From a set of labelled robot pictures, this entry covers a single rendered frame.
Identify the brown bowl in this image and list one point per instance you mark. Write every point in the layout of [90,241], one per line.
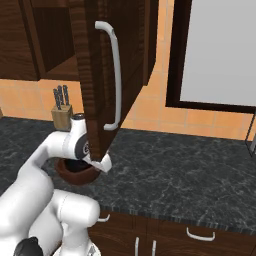
[78,177]

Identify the dark wood drawer front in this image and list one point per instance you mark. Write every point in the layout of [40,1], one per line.
[123,224]
[230,241]

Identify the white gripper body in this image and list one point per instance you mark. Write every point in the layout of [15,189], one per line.
[104,163]

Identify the dark-framed window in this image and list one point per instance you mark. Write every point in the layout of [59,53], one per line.
[216,50]

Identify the wooden knife block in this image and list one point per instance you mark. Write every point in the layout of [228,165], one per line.
[62,117]

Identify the dark wood cabinet door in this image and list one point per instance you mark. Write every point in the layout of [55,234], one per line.
[100,83]

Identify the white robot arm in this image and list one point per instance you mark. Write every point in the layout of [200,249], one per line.
[30,193]

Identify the dark wood cupboard door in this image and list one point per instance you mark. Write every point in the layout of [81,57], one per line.
[115,246]
[166,250]

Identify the dark wood wall cabinet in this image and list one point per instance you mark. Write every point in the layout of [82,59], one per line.
[20,40]

